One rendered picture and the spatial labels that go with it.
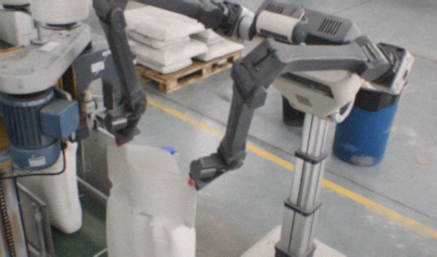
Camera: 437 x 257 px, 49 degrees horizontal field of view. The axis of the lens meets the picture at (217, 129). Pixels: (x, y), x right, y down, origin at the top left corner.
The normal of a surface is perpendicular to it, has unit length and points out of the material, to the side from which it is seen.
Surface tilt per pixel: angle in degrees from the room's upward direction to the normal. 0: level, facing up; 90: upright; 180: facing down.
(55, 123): 90
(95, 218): 0
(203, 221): 0
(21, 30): 90
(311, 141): 90
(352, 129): 93
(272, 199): 0
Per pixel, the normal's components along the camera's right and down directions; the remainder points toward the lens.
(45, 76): 0.88, 0.27
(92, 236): 0.05, -0.87
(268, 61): -0.56, -0.13
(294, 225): -0.65, 0.33
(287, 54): 0.45, -0.58
